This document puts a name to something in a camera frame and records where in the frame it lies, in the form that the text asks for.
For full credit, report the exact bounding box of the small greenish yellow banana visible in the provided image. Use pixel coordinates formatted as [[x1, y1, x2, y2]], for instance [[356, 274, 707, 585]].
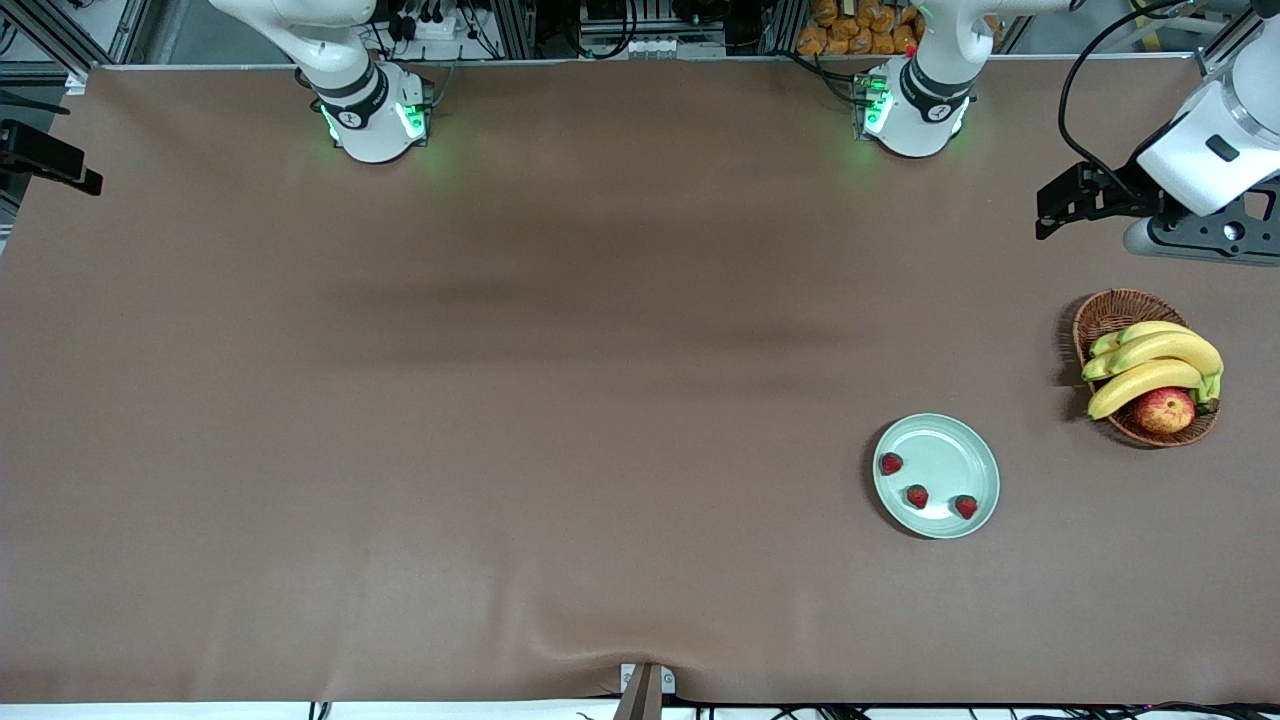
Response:
[[1089, 320, 1196, 359]]

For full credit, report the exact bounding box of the brown wicker basket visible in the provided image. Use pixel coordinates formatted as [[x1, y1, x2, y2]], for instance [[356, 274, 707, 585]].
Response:
[[1073, 289, 1221, 448]]

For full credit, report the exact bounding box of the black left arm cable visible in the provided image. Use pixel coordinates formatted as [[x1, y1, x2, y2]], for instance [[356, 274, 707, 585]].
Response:
[[1057, 0, 1193, 196]]

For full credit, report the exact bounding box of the aluminium frame post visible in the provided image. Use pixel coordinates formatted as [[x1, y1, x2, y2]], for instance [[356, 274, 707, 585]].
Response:
[[0, 0, 151, 96], [1195, 10, 1280, 81]]

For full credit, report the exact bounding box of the metal table clamp bracket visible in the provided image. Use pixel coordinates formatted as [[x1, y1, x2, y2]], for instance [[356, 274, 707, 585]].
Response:
[[620, 663, 677, 720]]

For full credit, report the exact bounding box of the large table cover cloth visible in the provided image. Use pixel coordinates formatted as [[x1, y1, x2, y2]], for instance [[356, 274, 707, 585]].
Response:
[[0, 55, 1280, 706]]

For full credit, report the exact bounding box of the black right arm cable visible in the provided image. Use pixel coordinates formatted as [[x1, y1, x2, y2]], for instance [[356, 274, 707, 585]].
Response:
[[0, 88, 73, 117]]

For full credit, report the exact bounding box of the white power strip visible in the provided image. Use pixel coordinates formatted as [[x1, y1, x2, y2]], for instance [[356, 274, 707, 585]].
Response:
[[395, 8, 481, 46]]

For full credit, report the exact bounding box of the red yellow apple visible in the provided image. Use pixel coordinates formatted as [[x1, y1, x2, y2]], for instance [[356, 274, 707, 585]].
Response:
[[1133, 388, 1197, 435]]

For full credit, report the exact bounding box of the pale green round plate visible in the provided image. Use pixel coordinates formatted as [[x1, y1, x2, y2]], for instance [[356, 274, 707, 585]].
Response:
[[873, 413, 1000, 540]]

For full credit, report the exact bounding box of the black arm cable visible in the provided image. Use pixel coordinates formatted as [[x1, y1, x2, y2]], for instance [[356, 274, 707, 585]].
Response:
[[0, 88, 73, 117], [1057, 0, 1193, 196]]

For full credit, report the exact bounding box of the orange packaged bread pile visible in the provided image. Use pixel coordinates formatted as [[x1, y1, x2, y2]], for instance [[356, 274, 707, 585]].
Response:
[[797, 0, 926, 57]]

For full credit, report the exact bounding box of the large yellow banana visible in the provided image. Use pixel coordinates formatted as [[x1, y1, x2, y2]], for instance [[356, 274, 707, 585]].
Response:
[[1082, 332, 1225, 383]]

